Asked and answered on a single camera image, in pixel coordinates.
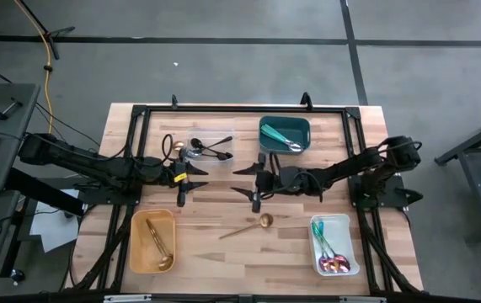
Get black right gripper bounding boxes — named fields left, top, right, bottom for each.
left=229, top=151, right=286, bottom=214

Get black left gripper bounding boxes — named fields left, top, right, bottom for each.
left=168, top=151, right=210, bottom=208

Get teal-handled silver utensil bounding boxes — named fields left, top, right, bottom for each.
left=261, top=123, right=304, bottom=152
left=259, top=128, right=303, bottom=152
left=260, top=125, right=305, bottom=152
left=260, top=130, right=305, bottom=153

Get iridescent thin utensil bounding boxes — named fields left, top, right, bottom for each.
left=311, top=222, right=332, bottom=273

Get iridescent spoon blue handle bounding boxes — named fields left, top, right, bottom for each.
left=318, top=221, right=352, bottom=274

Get clear plastic bin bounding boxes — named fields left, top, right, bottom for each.
left=184, top=127, right=238, bottom=167

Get teal plastic bin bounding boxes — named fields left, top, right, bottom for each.
left=258, top=115, right=312, bottom=155

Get yellow plastic bin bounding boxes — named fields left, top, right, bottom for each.
left=129, top=208, right=177, bottom=275

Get white plastic bin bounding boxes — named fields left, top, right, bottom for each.
left=308, top=212, right=361, bottom=278

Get white paper sheets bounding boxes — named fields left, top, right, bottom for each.
left=29, top=188, right=82, bottom=254

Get black tripod stand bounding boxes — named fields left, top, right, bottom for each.
left=14, top=0, right=77, bottom=61

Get dark metal cart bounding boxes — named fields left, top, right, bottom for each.
left=433, top=109, right=481, bottom=245

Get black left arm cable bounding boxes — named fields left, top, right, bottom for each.
left=161, top=133, right=175, bottom=163

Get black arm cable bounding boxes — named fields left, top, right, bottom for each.
left=268, top=151, right=324, bottom=202
left=161, top=133, right=175, bottom=163

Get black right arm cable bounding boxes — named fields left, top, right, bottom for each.
left=268, top=151, right=324, bottom=202

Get black aluminium table frame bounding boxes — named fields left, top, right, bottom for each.
left=65, top=104, right=425, bottom=295

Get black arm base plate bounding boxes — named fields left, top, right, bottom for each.
left=347, top=174, right=425, bottom=210
left=77, top=184, right=142, bottom=207

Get silver metal bracket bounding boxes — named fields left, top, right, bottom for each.
left=103, top=294, right=152, bottom=303
left=339, top=295, right=387, bottom=303

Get yellow cable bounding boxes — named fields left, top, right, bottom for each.
left=12, top=0, right=56, bottom=159

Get black rig post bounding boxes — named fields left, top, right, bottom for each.
left=5, top=167, right=88, bottom=217

